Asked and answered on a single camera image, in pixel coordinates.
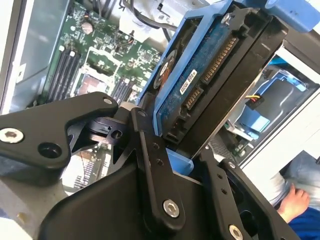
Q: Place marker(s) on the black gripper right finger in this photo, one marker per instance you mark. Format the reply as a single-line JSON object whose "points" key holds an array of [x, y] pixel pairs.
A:
{"points": [[225, 190]]}

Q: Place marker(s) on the person's bare hand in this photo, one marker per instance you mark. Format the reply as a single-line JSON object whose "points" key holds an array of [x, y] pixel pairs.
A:
{"points": [[295, 202]]}

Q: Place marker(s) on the hard disk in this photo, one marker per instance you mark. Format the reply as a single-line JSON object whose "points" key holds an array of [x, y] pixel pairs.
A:
{"points": [[200, 75]]}

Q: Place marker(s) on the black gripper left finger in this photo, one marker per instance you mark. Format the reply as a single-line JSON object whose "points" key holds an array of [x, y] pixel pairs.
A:
{"points": [[37, 120]]}

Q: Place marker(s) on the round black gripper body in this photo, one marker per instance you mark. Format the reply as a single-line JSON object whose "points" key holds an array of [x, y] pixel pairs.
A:
{"points": [[105, 207]]}

